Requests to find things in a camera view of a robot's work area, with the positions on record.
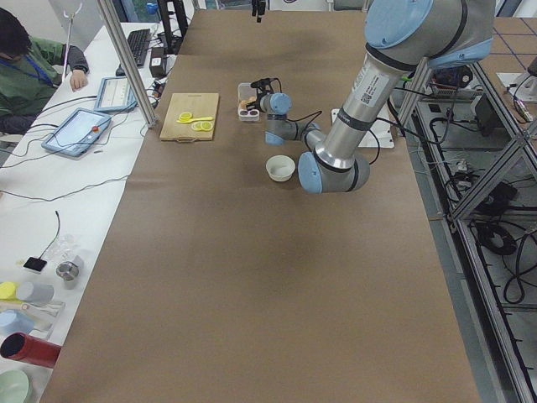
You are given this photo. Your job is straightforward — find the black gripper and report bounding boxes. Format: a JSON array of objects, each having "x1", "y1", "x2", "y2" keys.
[
  {"x1": 251, "y1": 0, "x2": 268, "y2": 24},
  {"x1": 250, "y1": 77, "x2": 278, "y2": 99}
]

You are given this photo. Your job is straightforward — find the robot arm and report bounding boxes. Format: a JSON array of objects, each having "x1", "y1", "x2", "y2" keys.
[{"x1": 241, "y1": 0, "x2": 495, "y2": 194}]

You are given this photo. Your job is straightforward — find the clear plastic egg box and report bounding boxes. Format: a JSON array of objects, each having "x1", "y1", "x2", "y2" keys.
[{"x1": 237, "y1": 82, "x2": 260, "y2": 123}]

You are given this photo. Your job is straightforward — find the black box with label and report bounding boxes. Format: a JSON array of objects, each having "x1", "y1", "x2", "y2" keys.
[{"x1": 149, "y1": 47, "x2": 167, "y2": 79}]

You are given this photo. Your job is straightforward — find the bamboo cutting board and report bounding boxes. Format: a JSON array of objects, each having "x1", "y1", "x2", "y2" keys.
[{"x1": 159, "y1": 92, "x2": 220, "y2": 143}]

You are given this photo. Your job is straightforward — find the lemon slice top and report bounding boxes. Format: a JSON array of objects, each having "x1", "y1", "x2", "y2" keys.
[{"x1": 199, "y1": 122, "x2": 213, "y2": 131}]

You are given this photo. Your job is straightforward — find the yellow plastic knife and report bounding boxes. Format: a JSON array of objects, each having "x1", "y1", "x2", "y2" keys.
[{"x1": 176, "y1": 117, "x2": 213, "y2": 123}]

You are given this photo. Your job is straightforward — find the white ceramic bowl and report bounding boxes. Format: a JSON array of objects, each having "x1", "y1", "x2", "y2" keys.
[{"x1": 265, "y1": 154, "x2": 295, "y2": 182}]

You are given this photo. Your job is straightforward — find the lemon slice single left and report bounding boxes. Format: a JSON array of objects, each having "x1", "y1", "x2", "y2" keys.
[{"x1": 178, "y1": 112, "x2": 193, "y2": 123}]

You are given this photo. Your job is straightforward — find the black keyboard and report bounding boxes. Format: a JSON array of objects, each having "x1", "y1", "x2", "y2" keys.
[{"x1": 127, "y1": 29, "x2": 151, "y2": 67}]

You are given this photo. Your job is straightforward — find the teach pendant far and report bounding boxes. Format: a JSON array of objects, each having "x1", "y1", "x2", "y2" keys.
[{"x1": 94, "y1": 76, "x2": 137, "y2": 113}]

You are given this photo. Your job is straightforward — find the teach pendant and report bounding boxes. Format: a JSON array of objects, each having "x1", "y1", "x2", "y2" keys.
[
  {"x1": 41, "y1": 108, "x2": 112, "y2": 158},
  {"x1": 94, "y1": 76, "x2": 137, "y2": 113}
]

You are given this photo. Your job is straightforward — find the teach pendant near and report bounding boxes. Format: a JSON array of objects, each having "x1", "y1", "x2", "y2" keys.
[{"x1": 41, "y1": 108, "x2": 112, "y2": 158}]

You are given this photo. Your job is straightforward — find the seated person green jacket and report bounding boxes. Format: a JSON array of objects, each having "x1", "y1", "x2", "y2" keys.
[{"x1": 1, "y1": 8, "x2": 89, "y2": 134}]

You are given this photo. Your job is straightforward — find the steel cup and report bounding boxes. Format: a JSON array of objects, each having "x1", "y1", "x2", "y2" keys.
[{"x1": 55, "y1": 255, "x2": 85, "y2": 290}]

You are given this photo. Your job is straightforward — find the small black pad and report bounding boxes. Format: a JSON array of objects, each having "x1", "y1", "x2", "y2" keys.
[{"x1": 23, "y1": 257, "x2": 47, "y2": 273}]

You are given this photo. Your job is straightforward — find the grey cup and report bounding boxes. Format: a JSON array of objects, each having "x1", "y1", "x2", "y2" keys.
[{"x1": 16, "y1": 281, "x2": 55, "y2": 306}]

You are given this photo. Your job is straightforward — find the yellow cup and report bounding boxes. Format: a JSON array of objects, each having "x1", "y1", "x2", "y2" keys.
[{"x1": 0, "y1": 281, "x2": 18, "y2": 301}]

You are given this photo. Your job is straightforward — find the red bottle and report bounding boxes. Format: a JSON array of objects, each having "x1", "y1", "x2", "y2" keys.
[{"x1": 1, "y1": 332, "x2": 61, "y2": 369}]

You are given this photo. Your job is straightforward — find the light green bowl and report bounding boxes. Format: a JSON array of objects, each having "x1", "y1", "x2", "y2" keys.
[{"x1": 0, "y1": 369, "x2": 31, "y2": 403}]

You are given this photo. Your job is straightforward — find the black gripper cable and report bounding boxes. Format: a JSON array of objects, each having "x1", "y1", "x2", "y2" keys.
[{"x1": 289, "y1": 79, "x2": 425, "y2": 165}]

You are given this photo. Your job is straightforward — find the aluminium frame post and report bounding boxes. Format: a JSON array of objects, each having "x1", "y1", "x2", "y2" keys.
[{"x1": 96, "y1": 0, "x2": 157, "y2": 128}]

